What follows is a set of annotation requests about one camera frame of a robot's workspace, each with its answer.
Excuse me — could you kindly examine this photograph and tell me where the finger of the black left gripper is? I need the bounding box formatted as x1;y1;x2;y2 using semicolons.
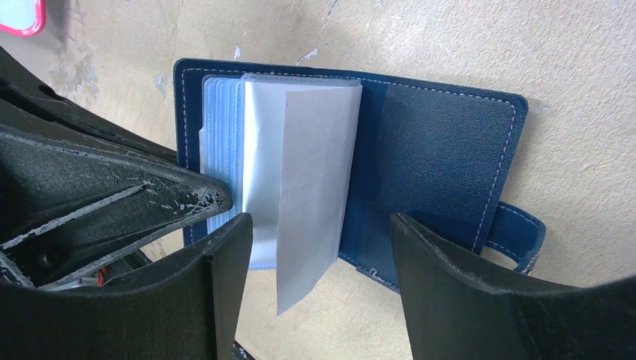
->
1;51;233;289

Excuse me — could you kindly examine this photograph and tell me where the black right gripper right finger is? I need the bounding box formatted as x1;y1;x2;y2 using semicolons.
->
391;213;635;359

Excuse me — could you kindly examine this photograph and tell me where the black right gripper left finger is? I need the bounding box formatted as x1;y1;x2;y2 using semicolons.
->
1;213;253;359

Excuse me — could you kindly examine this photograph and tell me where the blue leather card holder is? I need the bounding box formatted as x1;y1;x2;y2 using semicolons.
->
174;59;545;314

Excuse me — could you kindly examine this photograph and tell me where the pink framed whiteboard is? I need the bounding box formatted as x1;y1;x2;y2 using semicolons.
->
0;0;46;37

